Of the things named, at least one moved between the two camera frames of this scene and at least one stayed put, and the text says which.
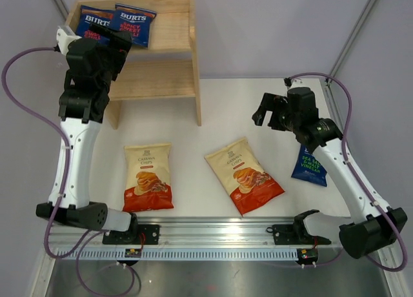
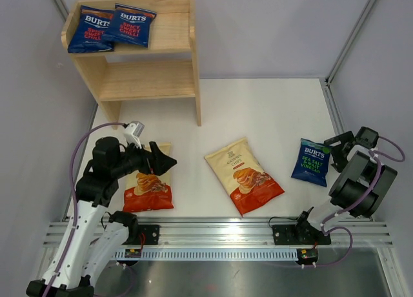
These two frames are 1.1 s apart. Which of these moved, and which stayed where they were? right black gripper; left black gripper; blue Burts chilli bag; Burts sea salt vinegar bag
Moved: left black gripper; right black gripper
Stayed: Burts sea salt vinegar bag; blue Burts chilli bag
